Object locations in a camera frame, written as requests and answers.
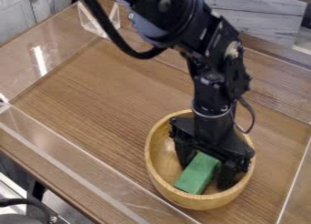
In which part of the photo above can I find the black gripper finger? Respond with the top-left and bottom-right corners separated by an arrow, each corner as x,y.
173,138 -> 196,168
217,160 -> 248,190

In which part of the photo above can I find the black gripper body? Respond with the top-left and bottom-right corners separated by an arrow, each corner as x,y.
169,107 -> 255,170

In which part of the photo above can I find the green rectangular block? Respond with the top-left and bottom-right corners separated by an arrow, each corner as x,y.
173,152 -> 221,195

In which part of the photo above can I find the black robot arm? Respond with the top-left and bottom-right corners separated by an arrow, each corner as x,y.
116,0 -> 255,189

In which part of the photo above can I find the brown wooden bowl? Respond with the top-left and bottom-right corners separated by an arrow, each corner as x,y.
144,109 -> 256,210

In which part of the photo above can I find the black table leg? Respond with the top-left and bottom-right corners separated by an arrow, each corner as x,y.
26,180 -> 46,201

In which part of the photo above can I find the black chair part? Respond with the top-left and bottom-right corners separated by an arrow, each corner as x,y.
0,198 -> 72,224

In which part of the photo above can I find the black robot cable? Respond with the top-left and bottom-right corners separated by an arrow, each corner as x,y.
74,0 -> 168,60

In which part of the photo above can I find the clear acrylic front wall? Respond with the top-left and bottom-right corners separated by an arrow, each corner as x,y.
0,100 -> 198,224

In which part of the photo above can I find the clear acrylic corner bracket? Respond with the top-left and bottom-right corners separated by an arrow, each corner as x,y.
77,1 -> 121,39

